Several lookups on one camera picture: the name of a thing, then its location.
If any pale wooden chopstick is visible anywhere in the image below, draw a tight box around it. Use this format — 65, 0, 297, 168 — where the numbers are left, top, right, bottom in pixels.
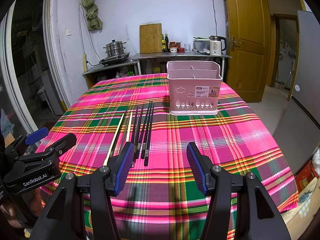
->
126, 112, 133, 142
103, 113, 125, 166

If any black chopstick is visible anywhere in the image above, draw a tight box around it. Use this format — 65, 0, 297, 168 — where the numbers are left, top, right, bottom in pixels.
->
140, 101, 152, 159
144, 103, 154, 167
131, 105, 138, 144
134, 104, 144, 159

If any steel kitchen counter table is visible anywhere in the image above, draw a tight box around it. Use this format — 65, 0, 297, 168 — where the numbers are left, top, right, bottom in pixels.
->
130, 51, 232, 77

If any person's left hand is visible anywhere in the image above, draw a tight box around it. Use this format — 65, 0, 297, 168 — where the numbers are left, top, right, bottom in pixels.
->
1, 188, 43, 228

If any low steel shelf cabinet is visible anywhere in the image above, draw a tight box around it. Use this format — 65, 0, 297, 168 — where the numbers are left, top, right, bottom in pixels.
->
82, 61, 141, 88

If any grey refrigerator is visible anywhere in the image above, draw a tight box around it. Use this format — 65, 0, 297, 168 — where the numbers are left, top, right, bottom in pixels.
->
273, 11, 319, 174

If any pink plaid tablecloth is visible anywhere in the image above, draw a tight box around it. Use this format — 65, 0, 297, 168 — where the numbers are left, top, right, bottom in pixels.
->
38, 74, 298, 239

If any black induction cooker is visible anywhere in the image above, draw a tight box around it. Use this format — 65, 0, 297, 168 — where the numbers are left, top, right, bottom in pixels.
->
99, 53, 130, 66

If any stainless steel steamer pot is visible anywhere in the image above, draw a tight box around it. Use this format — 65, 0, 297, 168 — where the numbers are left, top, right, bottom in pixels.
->
104, 40, 126, 57

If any pink plastic utensil basket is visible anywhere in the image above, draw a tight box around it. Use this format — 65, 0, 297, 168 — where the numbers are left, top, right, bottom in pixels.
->
167, 61, 222, 116

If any wooden cutting board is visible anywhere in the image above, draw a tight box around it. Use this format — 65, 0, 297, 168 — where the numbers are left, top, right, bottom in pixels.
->
139, 23, 162, 54

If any green hanging cloth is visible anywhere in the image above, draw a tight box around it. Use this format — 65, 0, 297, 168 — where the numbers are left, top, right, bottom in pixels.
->
81, 0, 103, 30

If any red lidded jar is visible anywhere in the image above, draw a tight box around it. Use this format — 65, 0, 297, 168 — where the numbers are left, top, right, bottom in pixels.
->
169, 42, 178, 53

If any dark sauce bottle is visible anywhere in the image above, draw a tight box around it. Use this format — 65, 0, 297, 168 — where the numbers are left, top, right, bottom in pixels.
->
165, 34, 170, 52

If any white electric kettle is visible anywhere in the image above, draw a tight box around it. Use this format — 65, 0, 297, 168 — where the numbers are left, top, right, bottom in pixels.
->
209, 35, 227, 56

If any clear plastic container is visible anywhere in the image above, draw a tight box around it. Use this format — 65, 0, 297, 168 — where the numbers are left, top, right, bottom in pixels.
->
193, 37, 210, 54

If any yellow wooden door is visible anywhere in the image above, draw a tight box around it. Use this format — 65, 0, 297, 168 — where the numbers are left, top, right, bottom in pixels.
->
226, 0, 270, 103

